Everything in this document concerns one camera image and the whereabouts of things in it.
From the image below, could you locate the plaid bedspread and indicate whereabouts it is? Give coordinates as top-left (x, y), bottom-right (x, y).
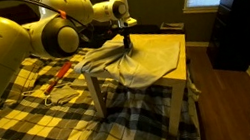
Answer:
top-left (0, 31), bottom-right (205, 140)

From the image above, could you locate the black dresser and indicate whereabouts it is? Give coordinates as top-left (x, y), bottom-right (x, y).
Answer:
top-left (197, 0), bottom-right (250, 78)

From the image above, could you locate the white pillow case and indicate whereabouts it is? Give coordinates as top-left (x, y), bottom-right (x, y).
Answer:
top-left (70, 28), bottom-right (187, 101)

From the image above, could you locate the red-handled tool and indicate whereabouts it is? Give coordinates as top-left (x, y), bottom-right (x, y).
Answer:
top-left (38, 60), bottom-right (78, 97)

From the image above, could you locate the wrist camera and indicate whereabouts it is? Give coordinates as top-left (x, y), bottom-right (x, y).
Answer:
top-left (116, 16), bottom-right (138, 30)

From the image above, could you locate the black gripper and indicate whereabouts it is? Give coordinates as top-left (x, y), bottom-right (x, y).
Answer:
top-left (111, 25), bottom-right (135, 51)

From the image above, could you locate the yellow-top table with white legs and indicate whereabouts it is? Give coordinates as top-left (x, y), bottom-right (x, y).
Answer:
top-left (78, 22), bottom-right (209, 140)

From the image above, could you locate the grey face mask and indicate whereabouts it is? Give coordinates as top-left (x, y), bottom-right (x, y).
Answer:
top-left (21, 79), bottom-right (82, 111)

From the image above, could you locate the dark hamper with white liner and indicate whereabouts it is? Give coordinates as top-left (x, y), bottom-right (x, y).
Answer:
top-left (158, 18), bottom-right (187, 38)

